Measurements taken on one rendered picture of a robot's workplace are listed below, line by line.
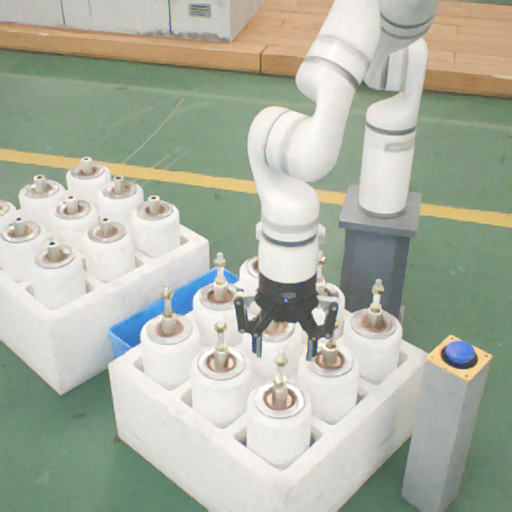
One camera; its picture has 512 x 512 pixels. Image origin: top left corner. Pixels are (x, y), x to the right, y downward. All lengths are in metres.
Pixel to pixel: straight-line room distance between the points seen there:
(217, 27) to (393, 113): 1.71
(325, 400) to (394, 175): 0.45
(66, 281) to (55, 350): 0.13
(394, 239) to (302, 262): 0.54
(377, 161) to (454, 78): 1.47
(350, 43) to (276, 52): 2.04
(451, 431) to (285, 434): 0.25
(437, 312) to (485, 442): 0.37
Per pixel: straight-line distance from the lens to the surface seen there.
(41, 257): 1.44
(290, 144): 0.83
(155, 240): 1.53
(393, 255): 1.46
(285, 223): 0.88
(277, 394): 1.09
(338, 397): 1.17
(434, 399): 1.15
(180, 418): 1.19
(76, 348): 1.47
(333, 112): 0.84
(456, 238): 1.98
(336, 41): 0.87
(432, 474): 1.25
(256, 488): 1.14
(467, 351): 1.11
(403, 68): 1.31
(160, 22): 3.06
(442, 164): 2.32
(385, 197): 1.41
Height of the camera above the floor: 1.04
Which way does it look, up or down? 35 degrees down
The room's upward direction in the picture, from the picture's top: straight up
